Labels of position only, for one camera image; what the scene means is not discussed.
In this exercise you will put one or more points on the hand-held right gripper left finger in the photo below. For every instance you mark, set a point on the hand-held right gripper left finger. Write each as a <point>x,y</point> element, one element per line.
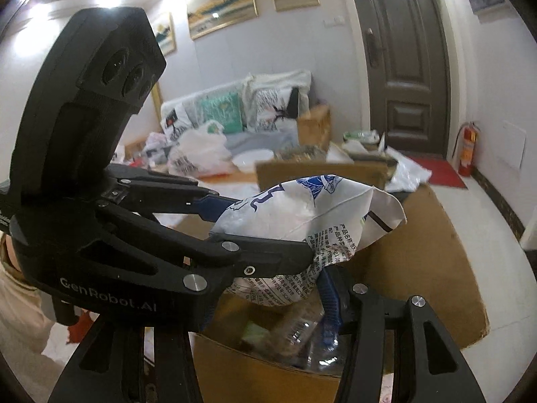
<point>170,365</point>

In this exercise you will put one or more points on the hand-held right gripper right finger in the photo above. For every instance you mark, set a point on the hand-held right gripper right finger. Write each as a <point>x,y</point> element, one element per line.
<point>330,302</point>

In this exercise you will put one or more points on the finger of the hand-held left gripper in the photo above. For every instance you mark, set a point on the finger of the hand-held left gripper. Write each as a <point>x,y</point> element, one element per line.
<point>209,208</point>
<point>268,256</point>

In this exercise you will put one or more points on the white blue-print snack bag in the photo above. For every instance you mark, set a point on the white blue-print snack bag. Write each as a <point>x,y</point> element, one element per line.
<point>285,218</point>

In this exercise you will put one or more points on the brown cardboard box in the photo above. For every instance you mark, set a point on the brown cardboard box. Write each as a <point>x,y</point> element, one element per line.
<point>419,281</point>

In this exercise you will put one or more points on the person's left forearm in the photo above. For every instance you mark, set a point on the person's left forearm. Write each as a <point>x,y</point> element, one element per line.
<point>21,310</point>

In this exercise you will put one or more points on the clear plastic bottle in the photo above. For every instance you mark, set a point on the clear plastic bottle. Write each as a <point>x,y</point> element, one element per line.
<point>300,336</point>

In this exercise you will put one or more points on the white printed plastic bag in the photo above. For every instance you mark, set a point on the white printed plastic bag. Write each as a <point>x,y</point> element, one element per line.
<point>201,151</point>

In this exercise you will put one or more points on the white plastic bowl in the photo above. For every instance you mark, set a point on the white plastic bowl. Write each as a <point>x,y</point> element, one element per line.
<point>251,159</point>

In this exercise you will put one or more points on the grey covered sofa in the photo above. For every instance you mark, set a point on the grey covered sofa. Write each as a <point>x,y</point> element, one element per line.
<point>251,138</point>

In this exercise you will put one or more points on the white pillow with red print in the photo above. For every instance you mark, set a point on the white pillow with red print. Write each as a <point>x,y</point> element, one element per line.
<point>178,121</point>

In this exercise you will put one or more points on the teal tree-print pillow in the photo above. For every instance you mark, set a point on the teal tree-print pillow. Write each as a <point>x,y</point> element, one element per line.
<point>220,111</point>

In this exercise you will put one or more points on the rolled bamboo mat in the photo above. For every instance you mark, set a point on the rolled bamboo mat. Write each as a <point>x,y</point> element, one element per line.
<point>156,100</point>

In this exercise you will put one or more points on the glass ashtray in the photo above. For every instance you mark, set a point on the glass ashtray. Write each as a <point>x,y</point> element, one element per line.
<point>300,152</point>

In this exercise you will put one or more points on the white pillow with black tree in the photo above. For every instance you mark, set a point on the white pillow with black tree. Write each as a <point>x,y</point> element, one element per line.
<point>272,109</point>

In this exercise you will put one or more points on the wooden sofa armrest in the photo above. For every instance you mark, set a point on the wooden sofa armrest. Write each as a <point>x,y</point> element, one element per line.
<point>314,128</point>

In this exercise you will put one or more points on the open white carton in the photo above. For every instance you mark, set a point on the open white carton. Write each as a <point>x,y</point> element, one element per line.
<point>365,153</point>

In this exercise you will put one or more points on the small mountain painting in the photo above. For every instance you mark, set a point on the small mountain painting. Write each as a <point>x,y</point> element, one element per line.
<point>165,33</point>

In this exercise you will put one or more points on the green-lined trash bin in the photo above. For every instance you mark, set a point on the green-lined trash bin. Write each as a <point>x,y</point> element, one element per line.
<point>360,135</point>

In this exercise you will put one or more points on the clear plastic wrap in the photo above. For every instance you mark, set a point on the clear plastic wrap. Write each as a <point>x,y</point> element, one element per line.
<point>409,172</point>

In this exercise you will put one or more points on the red doormat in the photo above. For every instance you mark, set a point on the red doormat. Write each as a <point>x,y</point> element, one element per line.
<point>440,172</point>

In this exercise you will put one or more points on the wide golden tree painting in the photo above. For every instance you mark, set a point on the wide golden tree painting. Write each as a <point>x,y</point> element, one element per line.
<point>222,6</point>

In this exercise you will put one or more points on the red fire extinguisher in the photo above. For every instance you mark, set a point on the red fire extinguisher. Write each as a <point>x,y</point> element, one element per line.
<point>467,151</point>

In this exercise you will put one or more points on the dark brown door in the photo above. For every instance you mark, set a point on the dark brown door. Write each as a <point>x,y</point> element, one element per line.
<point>398,63</point>

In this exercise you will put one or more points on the white wall panel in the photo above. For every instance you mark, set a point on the white wall panel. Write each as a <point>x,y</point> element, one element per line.
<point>514,145</point>

